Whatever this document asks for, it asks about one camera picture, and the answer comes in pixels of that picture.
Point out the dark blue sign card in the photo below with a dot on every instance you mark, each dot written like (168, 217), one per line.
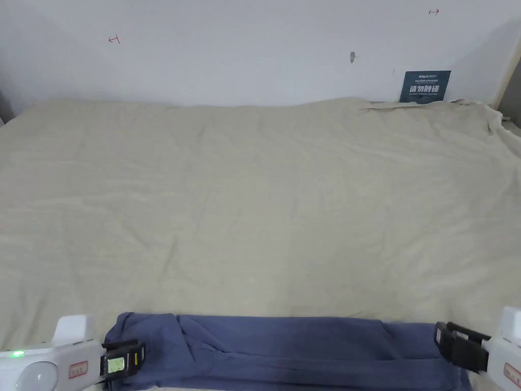
(424, 86)

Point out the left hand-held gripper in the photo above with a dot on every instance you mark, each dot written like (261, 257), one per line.
(49, 366)

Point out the dark blue garment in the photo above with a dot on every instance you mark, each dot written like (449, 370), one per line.
(264, 354)

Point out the bed with beige sheet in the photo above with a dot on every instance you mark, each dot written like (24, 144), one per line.
(244, 203)

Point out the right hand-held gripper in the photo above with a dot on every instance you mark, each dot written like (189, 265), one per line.
(506, 354)

